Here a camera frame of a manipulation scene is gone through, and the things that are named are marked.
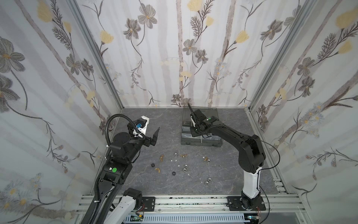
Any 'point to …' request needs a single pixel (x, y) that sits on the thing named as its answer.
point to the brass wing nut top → (183, 156)
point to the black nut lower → (174, 173)
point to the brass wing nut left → (158, 169)
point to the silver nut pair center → (184, 170)
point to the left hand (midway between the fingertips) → (147, 120)
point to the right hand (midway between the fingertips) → (192, 127)
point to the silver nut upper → (175, 154)
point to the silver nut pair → (209, 180)
